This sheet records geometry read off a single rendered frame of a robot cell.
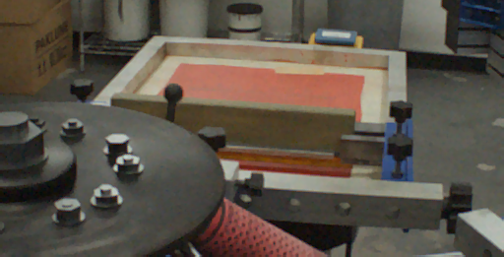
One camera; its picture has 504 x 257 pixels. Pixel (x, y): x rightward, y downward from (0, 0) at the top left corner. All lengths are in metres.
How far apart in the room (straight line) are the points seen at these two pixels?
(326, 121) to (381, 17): 3.24
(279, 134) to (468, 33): 0.88
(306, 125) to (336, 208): 0.25
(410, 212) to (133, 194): 0.69
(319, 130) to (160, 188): 0.88
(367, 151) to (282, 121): 0.15
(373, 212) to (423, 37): 4.03
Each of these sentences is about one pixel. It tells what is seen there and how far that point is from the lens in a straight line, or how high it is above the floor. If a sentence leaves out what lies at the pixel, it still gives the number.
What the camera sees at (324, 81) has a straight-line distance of 1.91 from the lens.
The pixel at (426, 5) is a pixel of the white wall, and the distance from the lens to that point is 5.17.
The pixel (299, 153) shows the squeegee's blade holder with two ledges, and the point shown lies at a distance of 1.45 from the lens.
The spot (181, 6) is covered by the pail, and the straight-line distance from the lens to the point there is 4.90.
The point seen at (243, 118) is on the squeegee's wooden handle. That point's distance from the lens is 1.46.
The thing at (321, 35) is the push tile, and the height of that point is 0.97.
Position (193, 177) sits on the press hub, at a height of 1.31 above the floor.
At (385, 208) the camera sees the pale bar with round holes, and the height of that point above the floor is 1.02.
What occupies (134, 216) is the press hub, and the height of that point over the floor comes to 1.31.
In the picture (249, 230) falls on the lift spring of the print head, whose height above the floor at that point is 1.21.
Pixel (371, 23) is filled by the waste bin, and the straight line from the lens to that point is 4.66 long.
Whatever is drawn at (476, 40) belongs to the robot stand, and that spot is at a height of 0.98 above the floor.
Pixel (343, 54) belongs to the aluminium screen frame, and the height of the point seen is 0.98.
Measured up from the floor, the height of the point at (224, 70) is 0.96.
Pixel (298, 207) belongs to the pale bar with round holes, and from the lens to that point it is 1.24.
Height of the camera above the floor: 1.56
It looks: 21 degrees down
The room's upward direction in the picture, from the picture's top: 1 degrees clockwise
